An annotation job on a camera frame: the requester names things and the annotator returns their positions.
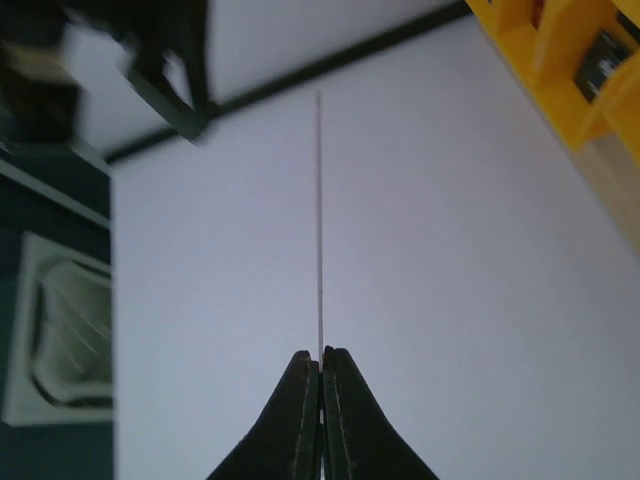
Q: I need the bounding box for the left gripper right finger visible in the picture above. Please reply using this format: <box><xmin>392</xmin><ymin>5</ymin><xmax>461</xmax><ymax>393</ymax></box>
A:
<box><xmin>322</xmin><ymin>346</ymin><xmax>437</xmax><ymax>480</ymax></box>

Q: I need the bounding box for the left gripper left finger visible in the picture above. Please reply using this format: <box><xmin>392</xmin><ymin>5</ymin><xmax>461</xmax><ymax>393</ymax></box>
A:
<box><xmin>208</xmin><ymin>350</ymin><xmax>321</xmax><ymax>480</ymax></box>

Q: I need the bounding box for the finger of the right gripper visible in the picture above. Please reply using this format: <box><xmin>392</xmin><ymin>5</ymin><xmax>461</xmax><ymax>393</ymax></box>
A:
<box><xmin>129</xmin><ymin>0</ymin><xmax>210</xmax><ymax>141</ymax></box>

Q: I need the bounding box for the red card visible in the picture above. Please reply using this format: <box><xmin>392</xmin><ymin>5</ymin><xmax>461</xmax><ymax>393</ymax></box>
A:
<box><xmin>313</xmin><ymin>89</ymin><xmax>326</xmax><ymax>361</ymax></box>

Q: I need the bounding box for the yellow bin with black cards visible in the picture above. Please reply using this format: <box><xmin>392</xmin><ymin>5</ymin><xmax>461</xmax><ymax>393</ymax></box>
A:
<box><xmin>468</xmin><ymin>1</ymin><xmax>639</xmax><ymax>157</ymax></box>

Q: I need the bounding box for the black card stack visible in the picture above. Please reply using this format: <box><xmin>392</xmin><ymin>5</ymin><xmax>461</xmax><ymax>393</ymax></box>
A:
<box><xmin>573</xmin><ymin>30</ymin><xmax>631</xmax><ymax>103</ymax></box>

